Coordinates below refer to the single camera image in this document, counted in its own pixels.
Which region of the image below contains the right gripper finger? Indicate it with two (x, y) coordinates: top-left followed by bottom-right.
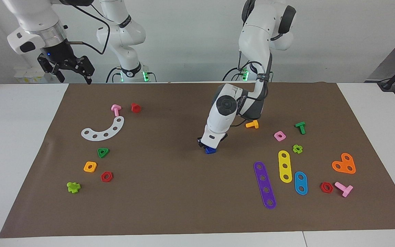
(37, 54), (65, 83)
(76, 56), (95, 85)

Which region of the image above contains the purple four-hole plate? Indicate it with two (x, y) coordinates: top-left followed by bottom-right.
(253, 161), (277, 209)

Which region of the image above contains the white power strip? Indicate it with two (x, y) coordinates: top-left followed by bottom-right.
(14, 67), (52, 83)

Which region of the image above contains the white curved five-hole plate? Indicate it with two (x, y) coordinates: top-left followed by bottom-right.
(81, 116), (125, 141)

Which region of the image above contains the blue two-hole plate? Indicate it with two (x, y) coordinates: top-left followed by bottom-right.
(294, 171), (308, 196)

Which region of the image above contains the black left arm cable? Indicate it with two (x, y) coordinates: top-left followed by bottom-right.
(230, 33), (274, 129)

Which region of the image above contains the black base cable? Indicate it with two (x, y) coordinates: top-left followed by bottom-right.
(222, 67), (249, 82)
(106, 66), (121, 83)

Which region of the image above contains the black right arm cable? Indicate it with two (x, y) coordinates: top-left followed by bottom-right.
(68, 5), (111, 56)

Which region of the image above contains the orange heart three-hole plate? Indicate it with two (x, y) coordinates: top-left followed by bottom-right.
(332, 153), (356, 174)

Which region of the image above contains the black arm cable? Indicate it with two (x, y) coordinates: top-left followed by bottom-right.
(230, 33), (274, 129)
(68, 5), (111, 56)

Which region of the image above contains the brown table mat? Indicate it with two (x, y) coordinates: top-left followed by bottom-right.
(0, 82), (395, 238)

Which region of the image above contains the yellow three-hole plate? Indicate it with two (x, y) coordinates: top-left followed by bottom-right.
(278, 150), (293, 184)

